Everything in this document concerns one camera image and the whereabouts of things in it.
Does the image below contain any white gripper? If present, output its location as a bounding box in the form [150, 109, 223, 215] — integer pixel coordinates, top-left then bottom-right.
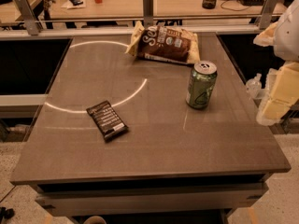
[253, 0, 299, 126]

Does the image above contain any green soda can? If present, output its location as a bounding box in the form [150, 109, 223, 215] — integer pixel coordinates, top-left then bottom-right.
[186, 61, 218, 109]

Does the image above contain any black rxbar chocolate bar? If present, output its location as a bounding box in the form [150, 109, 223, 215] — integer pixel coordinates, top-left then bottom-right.
[86, 101, 128, 142]

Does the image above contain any clear plastic bottle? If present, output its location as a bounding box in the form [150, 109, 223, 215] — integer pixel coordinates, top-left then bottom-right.
[246, 73, 262, 99]

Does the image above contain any black mesh pen cup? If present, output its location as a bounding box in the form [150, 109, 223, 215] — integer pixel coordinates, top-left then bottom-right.
[202, 0, 217, 9]

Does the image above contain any brown chip bag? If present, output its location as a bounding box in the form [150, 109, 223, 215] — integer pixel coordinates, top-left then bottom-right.
[126, 21, 200, 64]

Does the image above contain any background wooden desk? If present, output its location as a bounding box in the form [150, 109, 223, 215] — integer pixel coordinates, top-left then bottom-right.
[0, 0, 291, 25]

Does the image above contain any right metal bracket post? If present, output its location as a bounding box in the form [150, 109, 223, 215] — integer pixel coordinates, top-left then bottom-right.
[257, 0, 278, 30]

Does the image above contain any metal bracket post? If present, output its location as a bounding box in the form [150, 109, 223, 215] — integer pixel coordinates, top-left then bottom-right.
[143, 0, 153, 27]
[257, 0, 278, 30]
[14, 0, 41, 35]

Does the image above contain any black cable on desk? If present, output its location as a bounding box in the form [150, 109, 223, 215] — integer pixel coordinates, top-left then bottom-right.
[220, 0, 254, 12]

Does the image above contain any middle metal bracket post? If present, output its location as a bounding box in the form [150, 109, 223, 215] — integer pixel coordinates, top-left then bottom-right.
[143, 0, 153, 27]

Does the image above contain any left metal bracket post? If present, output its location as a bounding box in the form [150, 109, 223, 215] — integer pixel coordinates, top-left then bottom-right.
[14, 0, 41, 35]

